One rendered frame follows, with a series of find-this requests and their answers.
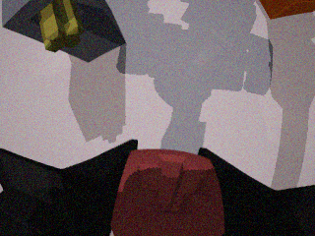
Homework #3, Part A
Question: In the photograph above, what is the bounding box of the grey block with yellow shaft through it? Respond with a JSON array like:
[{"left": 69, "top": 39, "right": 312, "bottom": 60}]
[{"left": 1, "top": 0, "right": 126, "bottom": 63}]

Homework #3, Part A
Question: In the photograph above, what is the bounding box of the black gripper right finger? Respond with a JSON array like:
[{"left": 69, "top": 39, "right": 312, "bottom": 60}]
[{"left": 198, "top": 148, "right": 315, "bottom": 236}]

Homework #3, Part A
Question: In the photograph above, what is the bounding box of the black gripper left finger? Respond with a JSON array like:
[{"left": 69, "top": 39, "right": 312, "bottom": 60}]
[{"left": 0, "top": 139, "right": 139, "bottom": 236}]

